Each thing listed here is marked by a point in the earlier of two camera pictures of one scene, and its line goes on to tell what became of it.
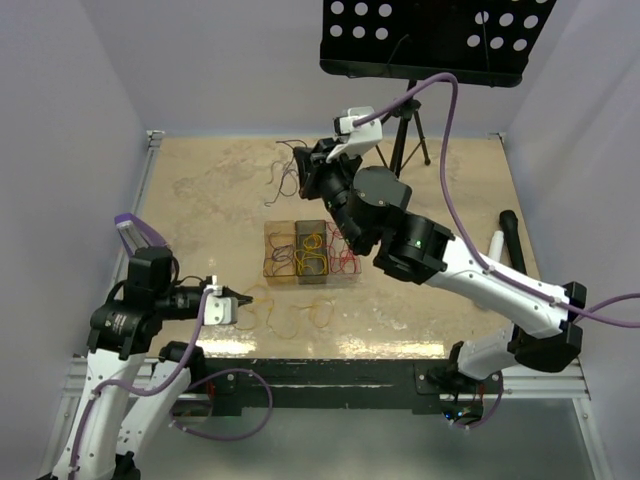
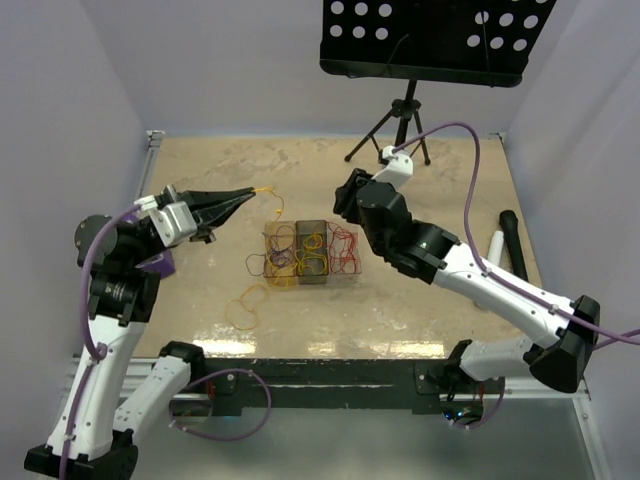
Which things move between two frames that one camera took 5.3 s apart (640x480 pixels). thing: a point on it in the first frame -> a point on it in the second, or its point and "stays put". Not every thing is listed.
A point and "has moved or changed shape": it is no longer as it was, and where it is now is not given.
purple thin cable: x=273 y=259 has moved or changed shape
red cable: x=337 y=260 stays put
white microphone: x=496 y=245 stays put
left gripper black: x=241 y=298 -> x=211 y=207
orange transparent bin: x=280 y=253 stays put
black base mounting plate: x=412 y=386 stays put
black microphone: x=508 y=222 stays put
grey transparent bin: x=311 y=251 stays put
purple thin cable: x=271 y=164 -> x=264 y=263
